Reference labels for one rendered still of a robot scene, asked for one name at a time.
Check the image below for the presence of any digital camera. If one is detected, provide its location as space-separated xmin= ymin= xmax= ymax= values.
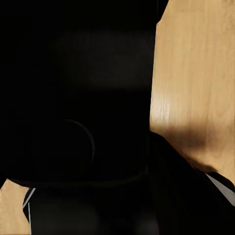
xmin=0 ymin=0 xmax=169 ymax=198

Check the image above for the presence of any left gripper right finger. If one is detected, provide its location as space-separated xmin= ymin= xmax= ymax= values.
xmin=147 ymin=131 xmax=235 ymax=235

